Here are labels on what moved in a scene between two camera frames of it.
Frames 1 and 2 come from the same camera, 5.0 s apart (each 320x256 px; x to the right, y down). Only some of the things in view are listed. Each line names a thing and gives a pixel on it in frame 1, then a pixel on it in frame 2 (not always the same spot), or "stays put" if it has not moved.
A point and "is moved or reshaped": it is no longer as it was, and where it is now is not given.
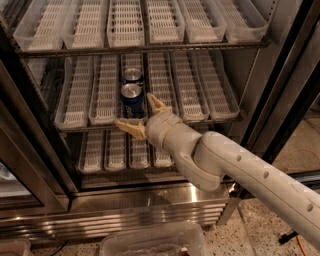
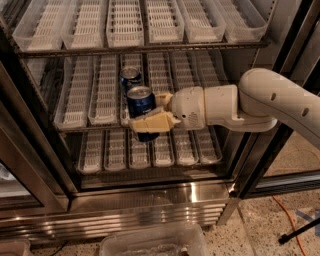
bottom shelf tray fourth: (163, 158) stays put
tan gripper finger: (155, 104) → (163, 99)
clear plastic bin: (187, 239) stays put
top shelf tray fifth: (204, 21) stays put
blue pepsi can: (132, 101) is moved or reshaped
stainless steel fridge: (70, 70) stays put
